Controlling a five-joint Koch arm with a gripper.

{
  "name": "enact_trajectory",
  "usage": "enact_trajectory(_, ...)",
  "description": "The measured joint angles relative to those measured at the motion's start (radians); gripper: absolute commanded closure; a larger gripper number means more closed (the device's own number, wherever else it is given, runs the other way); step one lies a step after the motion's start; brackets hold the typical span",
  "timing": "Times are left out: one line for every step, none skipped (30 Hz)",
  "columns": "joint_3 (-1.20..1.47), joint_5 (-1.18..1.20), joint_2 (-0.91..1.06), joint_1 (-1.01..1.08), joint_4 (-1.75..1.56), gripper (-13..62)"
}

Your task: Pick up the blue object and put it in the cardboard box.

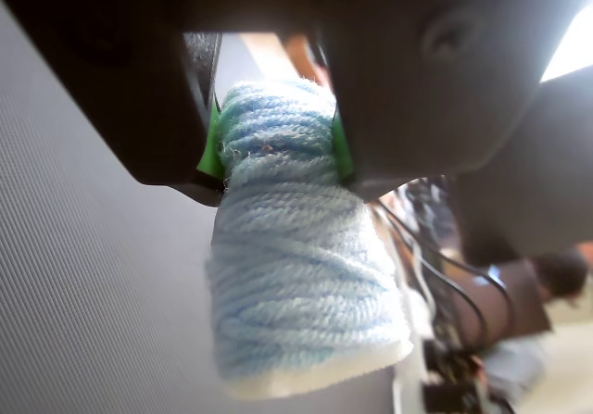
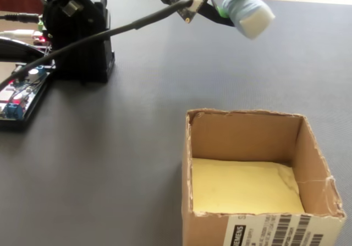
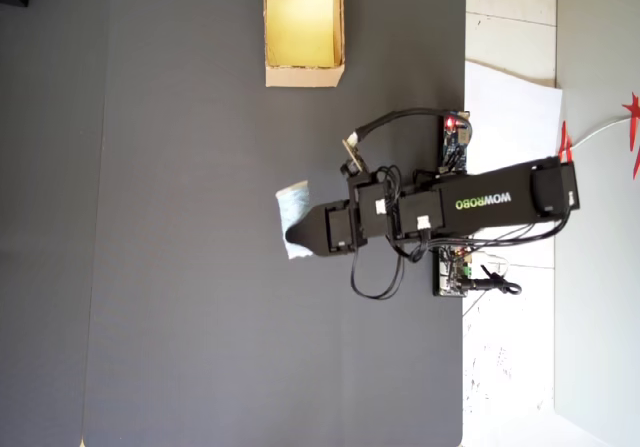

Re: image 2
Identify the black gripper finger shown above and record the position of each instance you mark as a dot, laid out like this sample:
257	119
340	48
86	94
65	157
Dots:
217	15

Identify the black WOWROBO robot arm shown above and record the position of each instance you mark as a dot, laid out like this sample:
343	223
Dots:
82	50

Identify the yellow pad lining box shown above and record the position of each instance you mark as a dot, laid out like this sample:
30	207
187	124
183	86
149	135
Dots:
242	185

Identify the open cardboard box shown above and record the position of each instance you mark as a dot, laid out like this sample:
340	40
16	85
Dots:
316	160

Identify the large dark grey mat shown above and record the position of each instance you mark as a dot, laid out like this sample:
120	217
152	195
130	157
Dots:
137	147

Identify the motor driver circuit board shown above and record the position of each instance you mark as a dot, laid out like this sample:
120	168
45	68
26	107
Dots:
41	38

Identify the black power plug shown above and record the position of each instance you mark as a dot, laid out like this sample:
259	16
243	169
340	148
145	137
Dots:
19	17

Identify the black curved object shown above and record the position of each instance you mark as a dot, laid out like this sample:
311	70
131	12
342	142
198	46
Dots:
19	49

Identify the blue circuit board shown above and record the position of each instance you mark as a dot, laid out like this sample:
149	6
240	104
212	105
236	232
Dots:
19	97

